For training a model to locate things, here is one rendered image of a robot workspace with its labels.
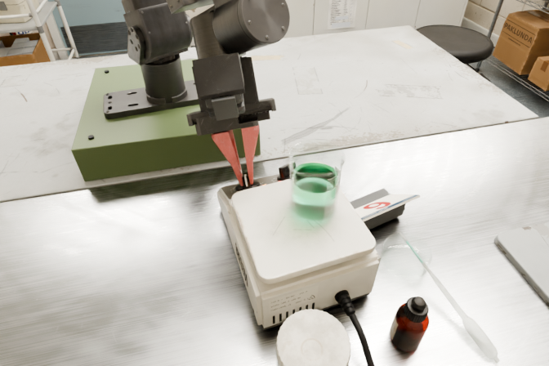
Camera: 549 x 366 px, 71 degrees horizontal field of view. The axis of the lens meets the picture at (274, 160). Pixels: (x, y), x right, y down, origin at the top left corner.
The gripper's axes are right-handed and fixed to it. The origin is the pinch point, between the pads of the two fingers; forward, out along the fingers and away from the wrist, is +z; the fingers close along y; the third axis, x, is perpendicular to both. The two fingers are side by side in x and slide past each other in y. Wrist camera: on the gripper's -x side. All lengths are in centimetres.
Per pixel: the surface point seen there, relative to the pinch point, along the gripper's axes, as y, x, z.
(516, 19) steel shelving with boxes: 176, 202, -24
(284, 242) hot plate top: 3.3, -12.1, 4.2
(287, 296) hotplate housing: 2.6, -14.3, 8.6
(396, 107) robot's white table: 28.9, 25.0, -2.5
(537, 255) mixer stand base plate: 32.2, -6.5, 13.9
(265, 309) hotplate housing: 0.3, -14.2, 9.5
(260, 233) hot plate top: 1.1, -11.0, 3.2
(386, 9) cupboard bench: 109, 245, -49
